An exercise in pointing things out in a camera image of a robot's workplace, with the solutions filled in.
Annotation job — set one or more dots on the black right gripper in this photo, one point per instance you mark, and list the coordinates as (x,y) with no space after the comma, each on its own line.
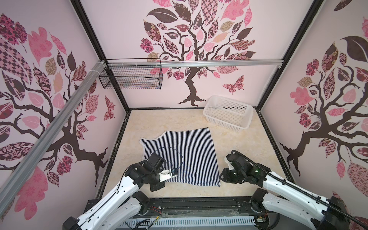
(224,176)

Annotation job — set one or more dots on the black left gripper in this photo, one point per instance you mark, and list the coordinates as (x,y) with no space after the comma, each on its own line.
(160,185)

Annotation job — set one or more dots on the blue white striped tank top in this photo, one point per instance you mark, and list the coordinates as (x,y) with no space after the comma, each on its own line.
(192,152)

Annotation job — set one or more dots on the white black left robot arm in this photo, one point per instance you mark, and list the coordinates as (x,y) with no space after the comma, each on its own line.
(125,200)

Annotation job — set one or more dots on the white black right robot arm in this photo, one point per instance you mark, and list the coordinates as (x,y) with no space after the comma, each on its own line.
(277,194)

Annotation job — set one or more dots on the white plastic laundry basket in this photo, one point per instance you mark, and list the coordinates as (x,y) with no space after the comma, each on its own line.
(228,113)

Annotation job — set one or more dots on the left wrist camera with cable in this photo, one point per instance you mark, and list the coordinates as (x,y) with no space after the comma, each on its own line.
(170,173)

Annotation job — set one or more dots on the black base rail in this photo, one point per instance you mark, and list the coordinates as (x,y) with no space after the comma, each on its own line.
(201,204)

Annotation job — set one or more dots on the white slotted cable duct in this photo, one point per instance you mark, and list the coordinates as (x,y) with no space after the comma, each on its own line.
(151,223)

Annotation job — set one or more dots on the black wire mesh basket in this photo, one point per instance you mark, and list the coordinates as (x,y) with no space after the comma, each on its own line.
(132,73)

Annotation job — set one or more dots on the silver aluminium back rail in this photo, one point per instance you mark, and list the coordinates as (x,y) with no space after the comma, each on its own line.
(211,63)

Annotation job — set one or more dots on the silver aluminium rail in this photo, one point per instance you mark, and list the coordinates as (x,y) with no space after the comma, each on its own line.
(211,63)
(20,175)

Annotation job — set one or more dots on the silver aluminium left rail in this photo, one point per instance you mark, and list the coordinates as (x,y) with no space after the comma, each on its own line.
(20,175)

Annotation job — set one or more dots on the black metal frame post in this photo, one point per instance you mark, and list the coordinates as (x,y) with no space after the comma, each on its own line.
(82,15)

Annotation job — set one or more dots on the black right frame post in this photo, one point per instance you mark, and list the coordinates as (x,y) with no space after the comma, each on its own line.
(301,32)

